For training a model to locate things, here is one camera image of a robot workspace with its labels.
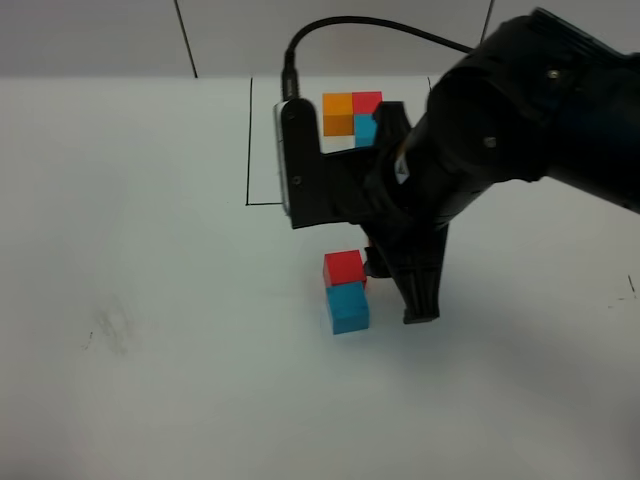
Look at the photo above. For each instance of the blue template cube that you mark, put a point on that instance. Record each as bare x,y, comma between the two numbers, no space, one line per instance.
365,128

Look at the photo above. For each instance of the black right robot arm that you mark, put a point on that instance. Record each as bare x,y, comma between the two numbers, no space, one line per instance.
537,98

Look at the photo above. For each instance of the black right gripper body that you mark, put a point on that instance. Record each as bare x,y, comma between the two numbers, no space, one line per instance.
358,184

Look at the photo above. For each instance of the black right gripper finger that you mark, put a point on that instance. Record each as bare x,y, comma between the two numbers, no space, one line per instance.
376,264
416,267

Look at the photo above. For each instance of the orange template cube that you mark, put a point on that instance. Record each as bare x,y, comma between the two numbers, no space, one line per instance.
338,114

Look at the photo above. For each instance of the red template cube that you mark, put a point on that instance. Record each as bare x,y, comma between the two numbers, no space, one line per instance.
365,103

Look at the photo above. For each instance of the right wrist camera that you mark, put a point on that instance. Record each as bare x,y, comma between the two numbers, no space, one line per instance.
299,157

